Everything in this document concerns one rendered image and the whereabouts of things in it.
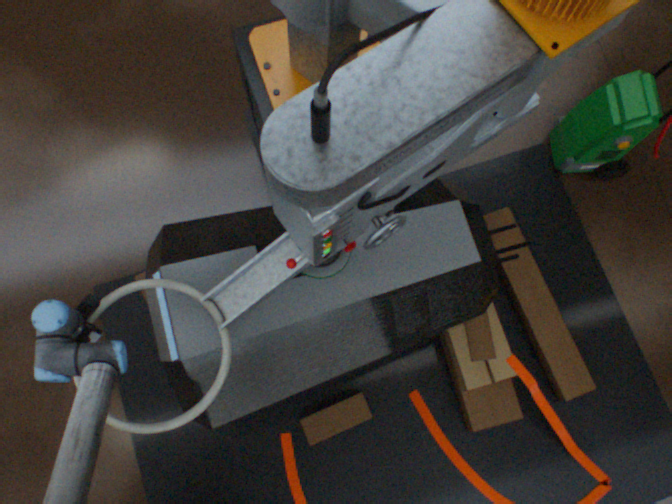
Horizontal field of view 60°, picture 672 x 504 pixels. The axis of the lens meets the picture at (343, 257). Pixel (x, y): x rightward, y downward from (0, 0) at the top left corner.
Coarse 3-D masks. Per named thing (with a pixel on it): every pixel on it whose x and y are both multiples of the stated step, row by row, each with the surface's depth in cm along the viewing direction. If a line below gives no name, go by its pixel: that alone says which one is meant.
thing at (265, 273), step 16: (288, 240) 191; (256, 256) 188; (272, 256) 192; (288, 256) 191; (240, 272) 189; (256, 272) 192; (272, 272) 191; (288, 272) 190; (224, 288) 193; (240, 288) 193; (256, 288) 192; (272, 288) 186; (224, 304) 193; (240, 304) 192; (256, 304) 190
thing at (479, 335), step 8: (472, 320) 263; (480, 320) 263; (488, 320) 263; (472, 328) 262; (480, 328) 262; (488, 328) 262; (472, 336) 261; (480, 336) 261; (488, 336) 261; (472, 344) 260; (480, 344) 260; (488, 344) 260; (472, 352) 259; (480, 352) 259; (488, 352) 259; (472, 360) 258; (480, 360) 259
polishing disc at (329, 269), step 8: (336, 256) 204; (344, 256) 204; (320, 264) 203; (328, 264) 203; (336, 264) 203; (304, 272) 202; (312, 272) 202; (320, 272) 202; (328, 272) 202; (336, 272) 203
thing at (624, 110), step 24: (600, 96) 269; (624, 96) 259; (648, 96) 257; (576, 120) 284; (600, 120) 269; (624, 120) 258; (648, 120) 255; (552, 144) 307; (576, 144) 285; (600, 144) 273; (624, 144) 267; (576, 168) 299; (600, 168) 296; (624, 168) 293
